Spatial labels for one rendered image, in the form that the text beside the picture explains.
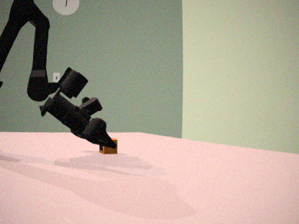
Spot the orange block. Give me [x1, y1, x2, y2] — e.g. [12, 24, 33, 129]
[99, 138, 118, 154]

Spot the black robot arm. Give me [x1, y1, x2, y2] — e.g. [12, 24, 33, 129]
[0, 0, 102, 121]

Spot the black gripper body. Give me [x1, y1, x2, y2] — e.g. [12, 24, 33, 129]
[61, 104, 106, 144]

